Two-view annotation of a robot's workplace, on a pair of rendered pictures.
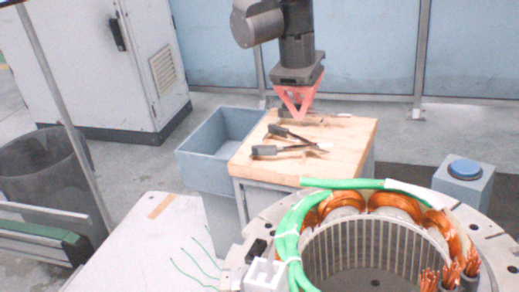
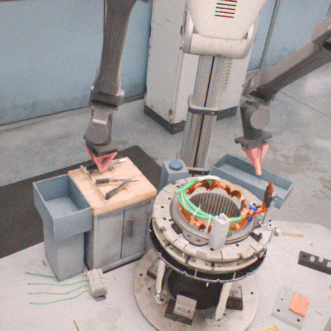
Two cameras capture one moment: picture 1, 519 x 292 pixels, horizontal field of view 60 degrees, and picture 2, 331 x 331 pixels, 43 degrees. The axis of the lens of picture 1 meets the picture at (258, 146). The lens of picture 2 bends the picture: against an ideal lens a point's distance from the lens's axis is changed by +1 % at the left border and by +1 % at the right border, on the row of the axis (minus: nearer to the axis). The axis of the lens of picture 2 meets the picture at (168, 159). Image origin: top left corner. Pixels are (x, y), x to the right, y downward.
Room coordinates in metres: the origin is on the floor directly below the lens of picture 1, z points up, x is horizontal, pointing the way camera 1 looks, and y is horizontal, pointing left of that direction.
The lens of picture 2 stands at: (0.08, 0.74, 1.84)
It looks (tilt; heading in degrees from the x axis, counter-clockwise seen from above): 34 degrees down; 295
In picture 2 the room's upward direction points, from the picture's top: 8 degrees clockwise
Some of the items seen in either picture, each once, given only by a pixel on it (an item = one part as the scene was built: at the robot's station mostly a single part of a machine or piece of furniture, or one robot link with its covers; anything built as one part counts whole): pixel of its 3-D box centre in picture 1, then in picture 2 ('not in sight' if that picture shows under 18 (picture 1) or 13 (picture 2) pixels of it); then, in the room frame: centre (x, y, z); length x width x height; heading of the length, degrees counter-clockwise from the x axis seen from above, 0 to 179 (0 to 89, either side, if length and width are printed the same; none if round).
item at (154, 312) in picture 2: not in sight; (196, 284); (0.31, -0.10, 0.80); 0.39 x 0.39 x 0.01
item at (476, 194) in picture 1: (454, 232); (170, 195); (0.53, -0.30, 0.91); 0.07 x 0.07 x 0.25; 46
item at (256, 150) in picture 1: (264, 150); (111, 192); (0.58, -0.01, 1.09); 0.04 x 0.01 x 0.02; 76
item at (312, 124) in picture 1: (305, 146); (112, 183); (0.63, -0.08, 1.05); 0.20 x 0.19 x 0.02; 61
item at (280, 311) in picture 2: not in sight; (291, 305); (0.03, -0.20, 0.79); 0.12 x 0.09 x 0.02; 91
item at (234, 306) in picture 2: not in sight; (233, 296); (0.19, -0.11, 0.81); 0.08 x 0.05 x 0.01; 115
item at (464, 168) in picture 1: (465, 167); (176, 164); (0.53, -0.30, 1.04); 0.04 x 0.04 x 0.01
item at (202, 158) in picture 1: (235, 191); (63, 231); (0.70, 0.06, 0.92); 0.17 x 0.11 x 0.28; 151
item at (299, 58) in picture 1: (296, 50); (101, 135); (0.67, -0.08, 1.20); 0.10 x 0.07 x 0.07; 153
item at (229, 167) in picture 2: not in sight; (243, 207); (0.29, -0.38, 0.92); 0.25 x 0.11 x 0.28; 176
